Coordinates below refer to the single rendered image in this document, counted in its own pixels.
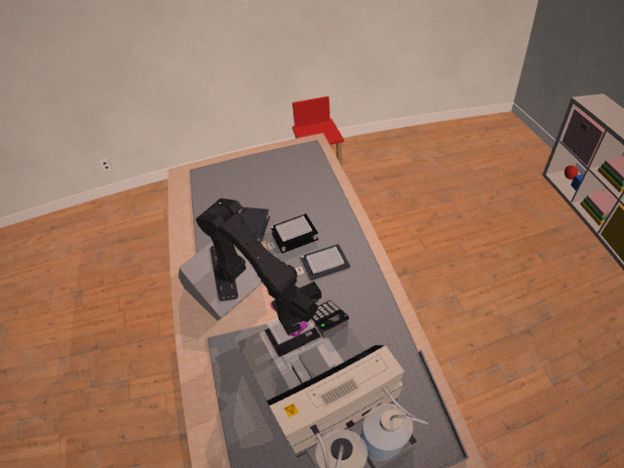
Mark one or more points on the white plastic bottle with tube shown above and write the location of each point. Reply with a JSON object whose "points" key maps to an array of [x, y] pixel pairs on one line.
{"points": [[382, 442]]}

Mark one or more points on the grey flexible hose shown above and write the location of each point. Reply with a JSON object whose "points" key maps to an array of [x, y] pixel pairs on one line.
{"points": [[411, 416], [326, 455]]}

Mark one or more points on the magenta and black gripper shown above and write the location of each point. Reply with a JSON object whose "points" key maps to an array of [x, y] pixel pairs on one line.
{"points": [[289, 323]]}

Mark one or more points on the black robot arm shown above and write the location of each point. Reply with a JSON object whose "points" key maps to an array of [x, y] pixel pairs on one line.
{"points": [[278, 277]]}

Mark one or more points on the white well plate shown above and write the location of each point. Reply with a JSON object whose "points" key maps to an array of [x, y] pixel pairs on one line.
{"points": [[293, 228], [281, 336], [324, 260]]}

